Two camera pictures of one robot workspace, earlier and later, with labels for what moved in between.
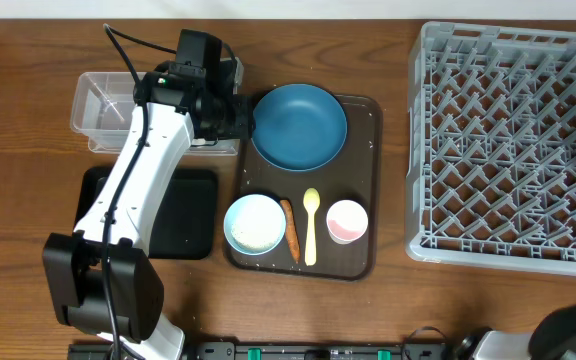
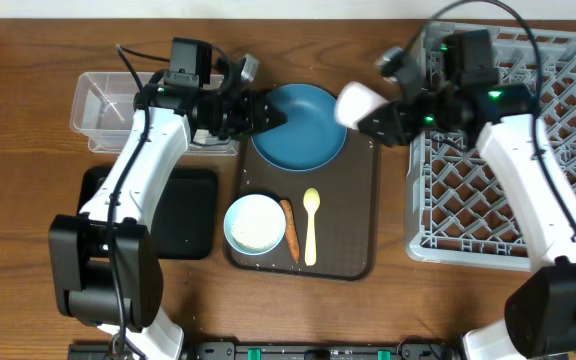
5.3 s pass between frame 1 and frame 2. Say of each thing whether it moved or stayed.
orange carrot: stayed
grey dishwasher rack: stayed
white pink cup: moved
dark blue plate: stayed
